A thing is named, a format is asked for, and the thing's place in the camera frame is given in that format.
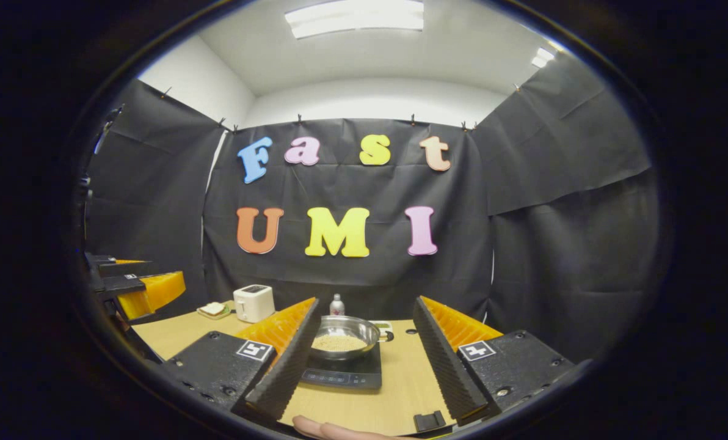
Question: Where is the black backdrop cloth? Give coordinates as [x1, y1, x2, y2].
[83, 52, 661, 364]

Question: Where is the stainless steel pot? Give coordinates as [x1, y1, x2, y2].
[309, 315, 395, 361]

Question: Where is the black induction cooktop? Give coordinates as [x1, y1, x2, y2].
[300, 342, 383, 390]

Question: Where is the white toaster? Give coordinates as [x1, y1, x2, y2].
[233, 285, 275, 323]

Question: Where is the large ceiling light panel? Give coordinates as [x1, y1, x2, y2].
[285, 0, 424, 39]

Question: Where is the pile of soybeans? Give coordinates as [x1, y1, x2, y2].
[312, 334, 368, 352]

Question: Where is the white rectangular plate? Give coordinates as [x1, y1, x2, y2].
[197, 301, 233, 320]

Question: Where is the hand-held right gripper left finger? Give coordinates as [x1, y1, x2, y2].
[163, 298, 321, 422]

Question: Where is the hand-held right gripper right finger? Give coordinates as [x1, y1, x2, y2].
[412, 296, 577, 427]

